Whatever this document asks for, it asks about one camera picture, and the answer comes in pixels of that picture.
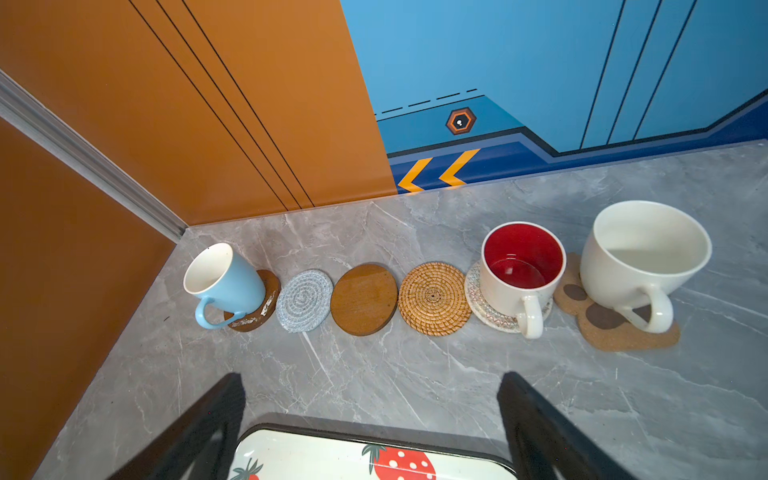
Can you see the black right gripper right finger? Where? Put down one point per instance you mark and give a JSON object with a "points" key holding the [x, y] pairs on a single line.
{"points": [[543, 443]]}

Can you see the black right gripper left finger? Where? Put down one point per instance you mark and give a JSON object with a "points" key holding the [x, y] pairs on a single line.
{"points": [[200, 444]]}

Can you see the cork paw print coaster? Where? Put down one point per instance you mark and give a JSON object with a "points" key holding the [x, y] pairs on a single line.
{"points": [[603, 328]]}

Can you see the white multicolour woven rope coaster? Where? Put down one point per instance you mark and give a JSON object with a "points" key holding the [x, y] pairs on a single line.
{"points": [[480, 309]]}

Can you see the dark scratched wooden coaster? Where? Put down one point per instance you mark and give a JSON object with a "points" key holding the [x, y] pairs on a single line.
{"points": [[260, 316]]}

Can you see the white mug blue handle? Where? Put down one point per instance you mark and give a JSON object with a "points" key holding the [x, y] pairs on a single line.
{"points": [[221, 277]]}

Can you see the grey blue rope coaster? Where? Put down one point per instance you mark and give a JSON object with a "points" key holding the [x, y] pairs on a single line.
{"points": [[304, 302]]}

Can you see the woven rattan round coaster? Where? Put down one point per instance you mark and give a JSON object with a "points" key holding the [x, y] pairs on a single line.
{"points": [[432, 299]]}

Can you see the white mug red inside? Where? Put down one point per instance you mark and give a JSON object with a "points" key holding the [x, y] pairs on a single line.
{"points": [[521, 265]]}

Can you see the plain white mug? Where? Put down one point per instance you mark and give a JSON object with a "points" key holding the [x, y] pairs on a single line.
{"points": [[637, 253]]}

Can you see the brown round wooden coaster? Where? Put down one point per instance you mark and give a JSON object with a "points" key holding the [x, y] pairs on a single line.
{"points": [[364, 299]]}

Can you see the strawberry print serving tray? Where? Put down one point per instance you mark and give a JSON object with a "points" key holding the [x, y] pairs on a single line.
{"points": [[280, 452]]}

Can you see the aluminium corner post left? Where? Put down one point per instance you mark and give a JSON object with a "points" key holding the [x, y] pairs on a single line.
{"points": [[32, 118]]}

